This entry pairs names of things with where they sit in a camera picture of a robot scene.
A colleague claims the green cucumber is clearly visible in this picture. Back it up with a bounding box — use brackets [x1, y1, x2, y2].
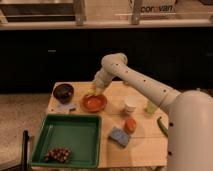
[157, 116, 168, 137]

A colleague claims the red bowl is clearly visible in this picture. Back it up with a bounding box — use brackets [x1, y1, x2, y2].
[81, 95, 107, 113]

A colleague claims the white cardboard box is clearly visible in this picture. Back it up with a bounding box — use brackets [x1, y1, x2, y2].
[128, 0, 177, 15]

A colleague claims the orange fruit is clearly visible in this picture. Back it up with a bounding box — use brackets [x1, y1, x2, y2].
[124, 118, 137, 134]

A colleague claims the light green cup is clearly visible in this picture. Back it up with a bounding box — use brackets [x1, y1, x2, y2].
[145, 101, 157, 114]

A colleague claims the blue sponge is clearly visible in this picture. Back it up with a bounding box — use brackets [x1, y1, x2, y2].
[109, 127, 130, 147]

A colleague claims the black chair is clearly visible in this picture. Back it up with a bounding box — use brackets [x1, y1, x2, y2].
[0, 130, 31, 171]

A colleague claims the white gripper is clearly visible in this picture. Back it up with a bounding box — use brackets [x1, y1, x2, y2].
[93, 69, 112, 89]

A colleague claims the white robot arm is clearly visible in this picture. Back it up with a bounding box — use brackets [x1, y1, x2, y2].
[93, 53, 213, 171]

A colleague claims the wooden shelf rack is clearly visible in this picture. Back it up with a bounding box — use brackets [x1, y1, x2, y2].
[0, 0, 213, 30]

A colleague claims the bunch of dark grapes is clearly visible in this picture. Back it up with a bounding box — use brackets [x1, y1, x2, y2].
[44, 148, 71, 163]

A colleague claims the green plastic tray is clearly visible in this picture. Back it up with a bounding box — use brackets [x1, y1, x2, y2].
[30, 114, 102, 169]

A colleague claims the yellow banana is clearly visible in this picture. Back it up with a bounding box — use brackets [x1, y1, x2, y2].
[86, 88, 96, 95]

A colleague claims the white cup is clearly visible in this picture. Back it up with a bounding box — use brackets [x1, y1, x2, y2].
[124, 101, 136, 113]

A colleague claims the light blue cloth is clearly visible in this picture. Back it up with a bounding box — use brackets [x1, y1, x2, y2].
[54, 103, 76, 114]

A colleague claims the dark brown bowl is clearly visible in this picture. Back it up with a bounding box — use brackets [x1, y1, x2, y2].
[53, 83, 74, 104]

